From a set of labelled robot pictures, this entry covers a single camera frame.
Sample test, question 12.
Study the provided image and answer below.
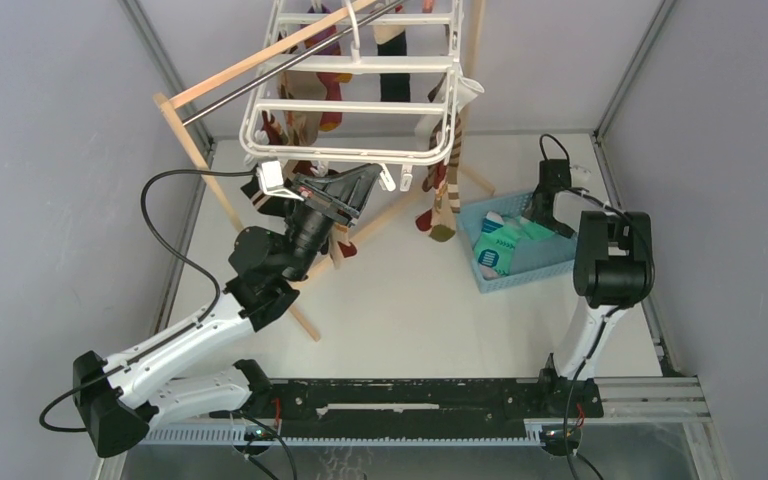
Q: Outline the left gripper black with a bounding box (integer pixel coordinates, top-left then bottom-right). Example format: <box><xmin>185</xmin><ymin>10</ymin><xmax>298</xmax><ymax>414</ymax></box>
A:
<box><xmin>281</xmin><ymin>164</ymin><xmax>380</xmax><ymax>283</ymax></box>

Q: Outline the black sock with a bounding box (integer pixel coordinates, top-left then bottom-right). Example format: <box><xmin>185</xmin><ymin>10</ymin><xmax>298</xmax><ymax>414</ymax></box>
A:
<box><xmin>240</xmin><ymin>176</ymin><xmax>287</xmax><ymax>217</ymax></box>

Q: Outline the white plastic sock hanger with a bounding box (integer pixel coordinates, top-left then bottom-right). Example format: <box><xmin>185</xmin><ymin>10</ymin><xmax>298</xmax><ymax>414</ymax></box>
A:
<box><xmin>237</xmin><ymin>1</ymin><xmax>483</xmax><ymax>190</ymax></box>

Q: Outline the green white sock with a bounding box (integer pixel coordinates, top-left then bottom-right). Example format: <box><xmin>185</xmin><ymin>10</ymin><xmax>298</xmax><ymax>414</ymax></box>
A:
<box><xmin>473</xmin><ymin>211</ymin><xmax>555</xmax><ymax>280</ymax></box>

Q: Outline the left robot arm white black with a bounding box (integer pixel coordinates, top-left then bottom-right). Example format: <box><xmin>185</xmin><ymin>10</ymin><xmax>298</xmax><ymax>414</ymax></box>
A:
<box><xmin>71</xmin><ymin>163</ymin><xmax>383</xmax><ymax>458</ymax></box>

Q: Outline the red cuff tan sock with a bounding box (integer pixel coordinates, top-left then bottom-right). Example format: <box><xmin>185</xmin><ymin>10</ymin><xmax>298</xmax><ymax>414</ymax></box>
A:
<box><xmin>277</xmin><ymin>9</ymin><xmax>353</xmax><ymax>150</ymax></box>

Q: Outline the striped brown green sock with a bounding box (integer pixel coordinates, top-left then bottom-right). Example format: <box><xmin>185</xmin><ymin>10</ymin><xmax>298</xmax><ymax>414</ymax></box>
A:
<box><xmin>414</xmin><ymin>118</ymin><xmax>463</xmax><ymax>243</ymax></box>

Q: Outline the navy sock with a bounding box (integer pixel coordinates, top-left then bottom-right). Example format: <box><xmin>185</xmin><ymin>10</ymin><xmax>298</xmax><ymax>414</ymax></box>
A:
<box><xmin>375</xmin><ymin>9</ymin><xmax>412</xmax><ymax>104</ymax></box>

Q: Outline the metal rack rod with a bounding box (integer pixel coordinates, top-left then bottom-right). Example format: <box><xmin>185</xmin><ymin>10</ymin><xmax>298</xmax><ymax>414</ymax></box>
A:
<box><xmin>181</xmin><ymin>0</ymin><xmax>405</xmax><ymax>127</ymax></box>

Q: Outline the blue plastic basket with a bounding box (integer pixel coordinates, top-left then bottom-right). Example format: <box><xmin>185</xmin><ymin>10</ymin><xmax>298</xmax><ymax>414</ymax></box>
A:
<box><xmin>456</xmin><ymin>190</ymin><xmax>577</xmax><ymax>293</ymax></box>

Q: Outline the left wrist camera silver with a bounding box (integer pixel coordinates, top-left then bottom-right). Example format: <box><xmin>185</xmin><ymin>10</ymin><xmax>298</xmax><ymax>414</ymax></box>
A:
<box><xmin>255</xmin><ymin>160</ymin><xmax>302</xmax><ymax>200</ymax></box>

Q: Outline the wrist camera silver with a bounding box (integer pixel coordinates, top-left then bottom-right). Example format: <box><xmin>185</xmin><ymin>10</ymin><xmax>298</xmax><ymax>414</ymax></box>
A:
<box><xmin>570</xmin><ymin>165</ymin><xmax>592</xmax><ymax>185</ymax></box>
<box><xmin>255</xmin><ymin>160</ymin><xmax>302</xmax><ymax>200</ymax></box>

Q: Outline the left camera cable black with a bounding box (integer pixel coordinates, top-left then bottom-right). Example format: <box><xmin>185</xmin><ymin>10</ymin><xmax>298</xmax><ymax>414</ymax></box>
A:
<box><xmin>140</xmin><ymin>169</ymin><xmax>259</xmax><ymax>319</ymax></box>

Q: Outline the wooden drying rack frame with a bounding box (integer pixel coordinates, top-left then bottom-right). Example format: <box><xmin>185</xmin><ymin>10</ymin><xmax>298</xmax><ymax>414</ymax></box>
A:
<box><xmin>153</xmin><ymin>1</ymin><xmax>496</xmax><ymax>342</ymax></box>

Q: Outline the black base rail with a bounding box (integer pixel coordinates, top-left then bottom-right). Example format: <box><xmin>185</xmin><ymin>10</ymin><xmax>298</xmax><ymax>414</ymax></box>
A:
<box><xmin>241</xmin><ymin>378</ymin><xmax>605</xmax><ymax>440</ymax></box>

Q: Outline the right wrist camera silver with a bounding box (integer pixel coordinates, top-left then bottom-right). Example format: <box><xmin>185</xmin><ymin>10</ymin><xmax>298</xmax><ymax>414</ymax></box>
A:
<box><xmin>570</xmin><ymin>165</ymin><xmax>592</xmax><ymax>185</ymax></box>

